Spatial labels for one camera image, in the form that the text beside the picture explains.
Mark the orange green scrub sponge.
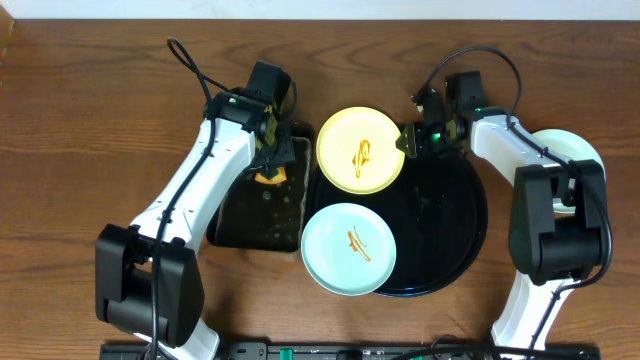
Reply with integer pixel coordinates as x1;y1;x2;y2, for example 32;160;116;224
254;167;287;185

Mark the yellow plate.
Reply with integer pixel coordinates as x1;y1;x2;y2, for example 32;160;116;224
316;107;405;195

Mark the light green plate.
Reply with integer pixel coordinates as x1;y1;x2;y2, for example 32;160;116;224
530;128;606;216

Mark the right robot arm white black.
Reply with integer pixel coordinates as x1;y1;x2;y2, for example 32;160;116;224
396;85;613;350

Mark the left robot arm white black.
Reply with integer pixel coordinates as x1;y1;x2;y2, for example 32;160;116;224
95;87;292;359

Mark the round black serving tray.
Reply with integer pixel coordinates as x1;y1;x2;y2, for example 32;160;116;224
305;147;488;297

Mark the black rectangular soapy water tray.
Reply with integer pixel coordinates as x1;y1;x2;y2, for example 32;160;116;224
206;124;314;252

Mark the light blue plate front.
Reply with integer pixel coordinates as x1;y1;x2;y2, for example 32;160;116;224
300;203;397;296

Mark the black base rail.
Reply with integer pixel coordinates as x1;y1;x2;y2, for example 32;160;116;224
99;340;601;360

